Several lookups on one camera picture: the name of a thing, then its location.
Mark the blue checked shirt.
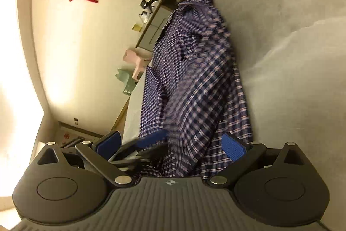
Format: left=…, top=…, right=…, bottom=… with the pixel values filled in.
left=139, top=0, right=252, bottom=179

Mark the green plastic chair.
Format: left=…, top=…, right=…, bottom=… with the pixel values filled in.
left=115, top=69, right=137, bottom=96

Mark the pink plastic chair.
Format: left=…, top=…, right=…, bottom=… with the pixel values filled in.
left=123, top=49, right=151, bottom=82

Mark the black handheld device on sideboard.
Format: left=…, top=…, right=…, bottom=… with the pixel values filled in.
left=140, top=0, right=158, bottom=14

